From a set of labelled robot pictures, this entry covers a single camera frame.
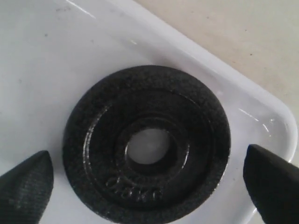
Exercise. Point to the white plastic tray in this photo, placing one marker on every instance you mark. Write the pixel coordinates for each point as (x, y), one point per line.
(53, 51)

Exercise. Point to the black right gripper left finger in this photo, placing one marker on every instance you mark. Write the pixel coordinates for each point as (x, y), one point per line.
(25, 190)

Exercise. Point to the black weight plate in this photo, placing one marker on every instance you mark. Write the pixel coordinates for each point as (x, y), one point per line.
(98, 131)

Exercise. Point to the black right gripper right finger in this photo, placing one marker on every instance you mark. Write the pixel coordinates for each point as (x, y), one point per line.
(273, 185)

